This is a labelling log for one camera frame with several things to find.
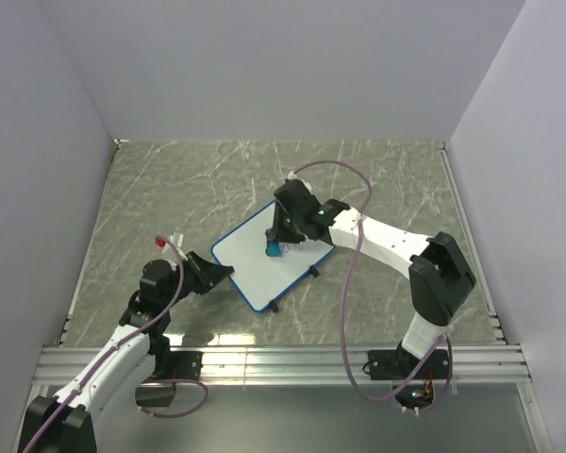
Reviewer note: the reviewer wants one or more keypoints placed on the right aluminium side rail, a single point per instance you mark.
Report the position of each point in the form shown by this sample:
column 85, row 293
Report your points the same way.
column 500, row 337

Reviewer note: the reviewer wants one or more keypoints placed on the blue whiteboard eraser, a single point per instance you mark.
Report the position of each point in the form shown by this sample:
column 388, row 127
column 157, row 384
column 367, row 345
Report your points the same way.
column 273, row 250

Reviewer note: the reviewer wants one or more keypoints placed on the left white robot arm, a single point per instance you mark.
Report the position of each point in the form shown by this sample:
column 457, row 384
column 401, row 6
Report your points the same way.
column 69, row 421

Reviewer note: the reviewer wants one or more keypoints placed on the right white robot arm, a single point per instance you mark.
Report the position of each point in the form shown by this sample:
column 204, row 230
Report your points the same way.
column 439, row 276

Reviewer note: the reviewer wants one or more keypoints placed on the blue framed small whiteboard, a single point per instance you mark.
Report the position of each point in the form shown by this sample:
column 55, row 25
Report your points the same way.
column 259, row 278

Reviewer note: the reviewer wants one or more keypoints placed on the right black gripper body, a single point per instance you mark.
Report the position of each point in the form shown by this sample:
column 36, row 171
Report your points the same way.
column 296, row 224

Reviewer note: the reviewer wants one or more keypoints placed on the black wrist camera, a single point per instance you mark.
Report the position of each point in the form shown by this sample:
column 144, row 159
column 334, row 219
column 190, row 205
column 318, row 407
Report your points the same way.
column 296, row 198
column 159, row 279

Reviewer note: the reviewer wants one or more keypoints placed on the aluminium front rail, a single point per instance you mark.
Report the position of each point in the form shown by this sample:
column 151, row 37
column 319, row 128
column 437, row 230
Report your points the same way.
column 311, row 364

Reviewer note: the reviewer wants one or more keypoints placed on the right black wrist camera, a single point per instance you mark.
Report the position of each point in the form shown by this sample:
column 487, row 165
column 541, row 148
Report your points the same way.
column 296, row 198

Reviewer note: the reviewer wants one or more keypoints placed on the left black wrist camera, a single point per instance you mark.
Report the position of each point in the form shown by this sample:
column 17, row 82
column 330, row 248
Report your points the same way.
column 159, row 279

